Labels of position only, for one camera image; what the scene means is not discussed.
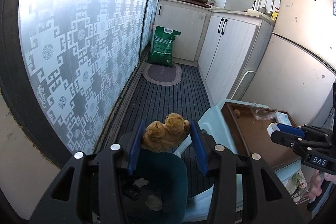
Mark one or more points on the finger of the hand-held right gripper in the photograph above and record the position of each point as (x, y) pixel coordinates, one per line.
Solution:
(288, 141)
(291, 129)

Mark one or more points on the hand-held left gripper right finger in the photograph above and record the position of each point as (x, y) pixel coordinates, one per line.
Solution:
(200, 150)

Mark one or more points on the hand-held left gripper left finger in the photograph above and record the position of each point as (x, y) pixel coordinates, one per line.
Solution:
(135, 145)

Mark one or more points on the blue white wipes packet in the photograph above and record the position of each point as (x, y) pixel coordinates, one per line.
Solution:
(283, 119)

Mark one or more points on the white round plastic lid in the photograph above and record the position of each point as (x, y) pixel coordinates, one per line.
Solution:
(272, 130)

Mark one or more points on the clear plastic wrapper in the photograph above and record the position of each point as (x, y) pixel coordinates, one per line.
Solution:
(258, 113)

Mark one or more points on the white tissue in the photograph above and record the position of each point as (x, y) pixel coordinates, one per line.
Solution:
(140, 182)

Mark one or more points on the brown wooden tray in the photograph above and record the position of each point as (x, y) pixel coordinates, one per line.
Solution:
(252, 134)

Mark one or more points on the dark teal plastic bin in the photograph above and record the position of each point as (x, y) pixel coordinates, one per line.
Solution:
(162, 174)

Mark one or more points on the black printed packet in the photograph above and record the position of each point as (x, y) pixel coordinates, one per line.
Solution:
(132, 191)

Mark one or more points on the small brown walnut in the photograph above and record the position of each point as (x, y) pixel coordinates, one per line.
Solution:
(237, 113)

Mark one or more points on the white paper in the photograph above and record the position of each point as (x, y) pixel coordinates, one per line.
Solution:
(155, 203)

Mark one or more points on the person's right hand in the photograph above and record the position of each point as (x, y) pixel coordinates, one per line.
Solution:
(315, 184)

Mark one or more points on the plastic bag of vegetables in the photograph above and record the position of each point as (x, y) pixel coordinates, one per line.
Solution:
(295, 182)

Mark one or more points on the light blue plastic stool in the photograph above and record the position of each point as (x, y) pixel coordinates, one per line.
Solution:
(212, 116)

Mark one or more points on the grey striped floor mat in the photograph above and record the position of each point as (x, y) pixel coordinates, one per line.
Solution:
(168, 100)

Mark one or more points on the grey oval floor mat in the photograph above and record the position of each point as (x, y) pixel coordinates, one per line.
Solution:
(162, 74)

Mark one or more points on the silver fridge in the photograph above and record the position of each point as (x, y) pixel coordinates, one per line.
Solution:
(296, 43)

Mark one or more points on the green rice bag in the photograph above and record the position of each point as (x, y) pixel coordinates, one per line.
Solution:
(164, 47)

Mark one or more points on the white two-door cabinet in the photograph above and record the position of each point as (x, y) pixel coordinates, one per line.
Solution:
(228, 45)

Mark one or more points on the patterned frosted glass door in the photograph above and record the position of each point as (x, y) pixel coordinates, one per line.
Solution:
(78, 43)

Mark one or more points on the white stove cabinet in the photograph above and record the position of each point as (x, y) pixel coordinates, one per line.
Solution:
(181, 29)

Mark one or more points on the white dish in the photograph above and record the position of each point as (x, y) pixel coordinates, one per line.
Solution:
(252, 12)

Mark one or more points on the metal strainer ladle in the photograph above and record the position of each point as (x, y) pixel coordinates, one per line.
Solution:
(262, 7)

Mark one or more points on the small clear bottle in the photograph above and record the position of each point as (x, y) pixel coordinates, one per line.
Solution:
(213, 1)

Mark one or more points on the white folded frame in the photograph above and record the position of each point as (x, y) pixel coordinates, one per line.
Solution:
(245, 82)

